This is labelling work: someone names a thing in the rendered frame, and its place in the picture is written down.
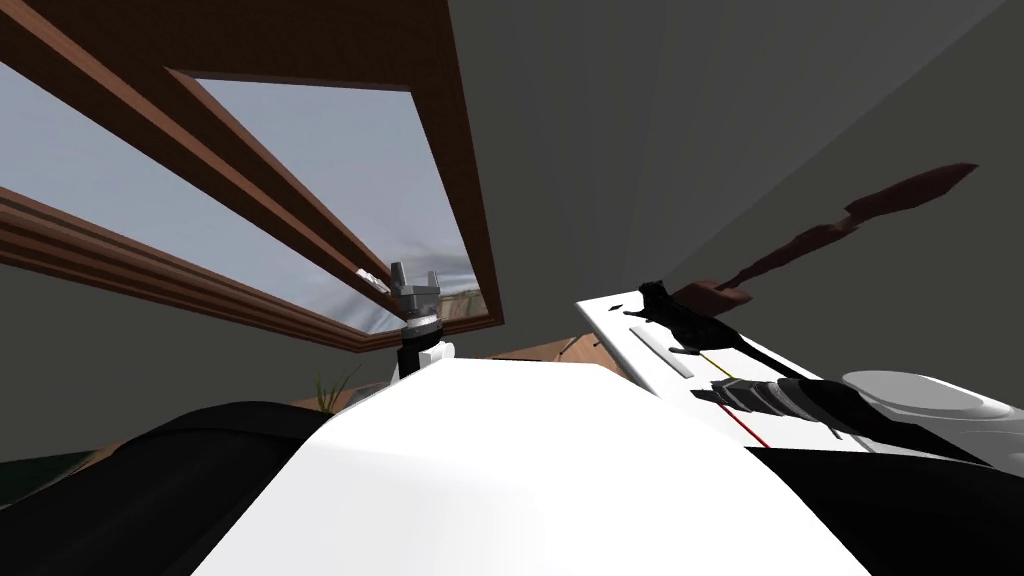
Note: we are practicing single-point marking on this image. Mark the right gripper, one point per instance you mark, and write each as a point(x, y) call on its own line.
point(744, 396)

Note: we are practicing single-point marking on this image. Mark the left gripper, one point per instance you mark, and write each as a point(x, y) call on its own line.
point(418, 302)

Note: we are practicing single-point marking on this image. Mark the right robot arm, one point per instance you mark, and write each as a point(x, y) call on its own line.
point(920, 400)

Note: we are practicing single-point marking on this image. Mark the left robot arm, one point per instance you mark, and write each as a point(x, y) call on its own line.
point(160, 496)

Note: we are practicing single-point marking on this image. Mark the black cat figure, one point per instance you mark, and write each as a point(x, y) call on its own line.
point(688, 324)

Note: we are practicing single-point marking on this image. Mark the brown wooden framed window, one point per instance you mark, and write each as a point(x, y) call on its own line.
point(456, 160)

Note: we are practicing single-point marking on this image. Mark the green plant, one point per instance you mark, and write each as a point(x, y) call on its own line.
point(334, 390)

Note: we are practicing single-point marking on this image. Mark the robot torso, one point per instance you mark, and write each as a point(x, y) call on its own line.
point(520, 480)

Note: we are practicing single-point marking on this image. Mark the dark brown wall shape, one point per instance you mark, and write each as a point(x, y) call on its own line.
point(896, 196)

